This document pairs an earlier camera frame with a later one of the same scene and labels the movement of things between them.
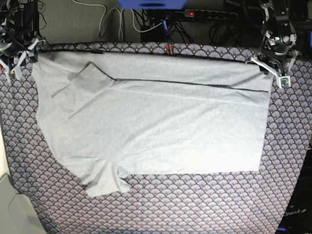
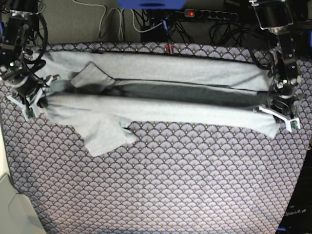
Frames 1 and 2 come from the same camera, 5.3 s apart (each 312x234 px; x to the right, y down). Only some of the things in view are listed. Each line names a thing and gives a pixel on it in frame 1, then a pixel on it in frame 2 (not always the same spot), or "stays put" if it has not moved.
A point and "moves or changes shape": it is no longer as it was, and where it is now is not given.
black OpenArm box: x=297 y=218 stays put
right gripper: x=278 y=45 → x=282 y=97
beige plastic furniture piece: x=17 y=215 stays put
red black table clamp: x=170 y=49 stays put
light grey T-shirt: x=112 y=117 moves or changes shape
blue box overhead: x=151 y=4 stays put
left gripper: x=10 y=47 → x=17 y=77
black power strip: x=207 y=13 stays put
